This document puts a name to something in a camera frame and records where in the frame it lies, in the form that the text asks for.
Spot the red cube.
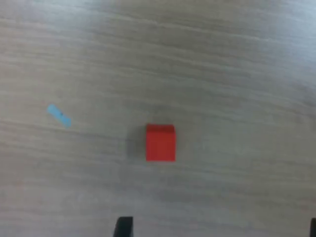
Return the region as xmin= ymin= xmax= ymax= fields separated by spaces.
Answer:
xmin=145 ymin=123 xmax=177 ymax=162

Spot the light blue tape piece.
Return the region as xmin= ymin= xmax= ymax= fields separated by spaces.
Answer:
xmin=46 ymin=103 xmax=72 ymax=129

